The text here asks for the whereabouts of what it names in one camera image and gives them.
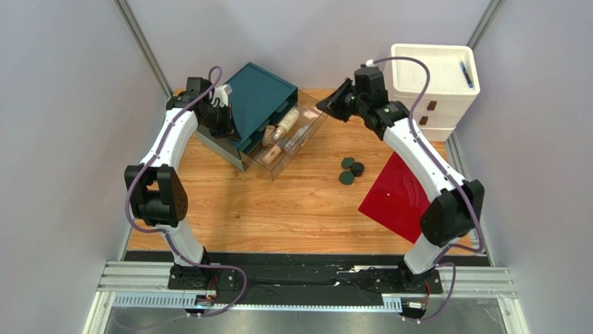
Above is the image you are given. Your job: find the clear glass foundation bottle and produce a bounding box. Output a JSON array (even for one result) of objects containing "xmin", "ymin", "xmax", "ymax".
[{"xmin": 283, "ymin": 125, "xmax": 310, "ymax": 153}]

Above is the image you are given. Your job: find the beige foundation bottle black cap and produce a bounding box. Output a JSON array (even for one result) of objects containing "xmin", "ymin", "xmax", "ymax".
[{"xmin": 262, "ymin": 125, "xmax": 278, "ymax": 147}]

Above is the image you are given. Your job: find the cream white pump bottle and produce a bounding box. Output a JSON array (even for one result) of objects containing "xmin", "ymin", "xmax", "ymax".
[{"xmin": 270, "ymin": 108, "xmax": 300, "ymax": 144}]

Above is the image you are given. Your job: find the clear drawer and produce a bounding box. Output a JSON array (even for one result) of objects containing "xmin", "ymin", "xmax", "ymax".
[{"xmin": 240, "ymin": 90, "xmax": 327, "ymax": 181}]

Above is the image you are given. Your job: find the beige tube grey cap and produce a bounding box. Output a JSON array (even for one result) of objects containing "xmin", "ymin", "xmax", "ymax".
[{"xmin": 261, "ymin": 141, "xmax": 286, "ymax": 166}]

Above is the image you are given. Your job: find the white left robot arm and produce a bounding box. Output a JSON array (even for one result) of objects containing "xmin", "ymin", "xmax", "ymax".
[{"xmin": 124, "ymin": 107, "xmax": 218, "ymax": 283}]

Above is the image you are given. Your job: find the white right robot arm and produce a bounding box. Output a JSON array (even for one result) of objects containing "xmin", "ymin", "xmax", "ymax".
[{"xmin": 316, "ymin": 79, "xmax": 484, "ymax": 278}]

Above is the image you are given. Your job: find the teal drawer organizer box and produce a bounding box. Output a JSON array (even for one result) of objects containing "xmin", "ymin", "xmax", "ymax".
[{"xmin": 196, "ymin": 63, "xmax": 298, "ymax": 172}]

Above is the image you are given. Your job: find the green round compact upper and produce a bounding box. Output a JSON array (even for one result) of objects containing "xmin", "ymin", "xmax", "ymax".
[{"xmin": 340, "ymin": 157, "xmax": 356, "ymax": 169}]

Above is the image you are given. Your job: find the green round compact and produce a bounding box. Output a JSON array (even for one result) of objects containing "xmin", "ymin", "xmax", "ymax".
[
  {"xmin": 340, "ymin": 157, "xmax": 356, "ymax": 169},
  {"xmin": 338, "ymin": 170, "xmax": 356, "ymax": 185}
]

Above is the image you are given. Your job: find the black round jar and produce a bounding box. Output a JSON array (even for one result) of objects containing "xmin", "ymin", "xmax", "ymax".
[{"xmin": 350, "ymin": 161, "xmax": 365, "ymax": 177}]

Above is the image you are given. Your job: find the green round compact lower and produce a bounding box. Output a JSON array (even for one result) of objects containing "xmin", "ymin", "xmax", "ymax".
[{"xmin": 338, "ymin": 170, "xmax": 356, "ymax": 185}]

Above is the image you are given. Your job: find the white three-drawer cabinet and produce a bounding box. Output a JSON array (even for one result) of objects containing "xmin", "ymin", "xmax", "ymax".
[{"xmin": 383, "ymin": 43, "xmax": 480, "ymax": 142}]

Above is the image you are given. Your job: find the blue pen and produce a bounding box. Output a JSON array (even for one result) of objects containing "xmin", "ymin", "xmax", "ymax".
[{"xmin": 459, "ymin": 61, "xmax": 475, "ymax": 89}]

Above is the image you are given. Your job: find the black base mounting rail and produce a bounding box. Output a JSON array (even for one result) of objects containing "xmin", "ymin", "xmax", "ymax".
[{"xmin": 168, "ymin": 253, "xmax": 443, "ymax": 307}]

